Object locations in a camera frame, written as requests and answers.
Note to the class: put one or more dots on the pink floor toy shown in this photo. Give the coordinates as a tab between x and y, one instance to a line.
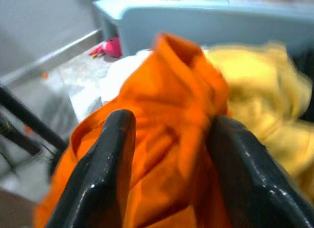
112	46

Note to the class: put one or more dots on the pale blue kids chair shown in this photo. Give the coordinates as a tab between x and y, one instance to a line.
196	24

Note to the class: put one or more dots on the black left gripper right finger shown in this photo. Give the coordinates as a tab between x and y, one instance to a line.
252	183

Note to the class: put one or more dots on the yellow garment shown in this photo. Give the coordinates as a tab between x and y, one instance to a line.
265	85

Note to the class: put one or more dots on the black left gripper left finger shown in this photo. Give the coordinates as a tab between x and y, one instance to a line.
98	183

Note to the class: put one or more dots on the orange shirt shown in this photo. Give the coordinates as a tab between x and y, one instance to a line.
166	90

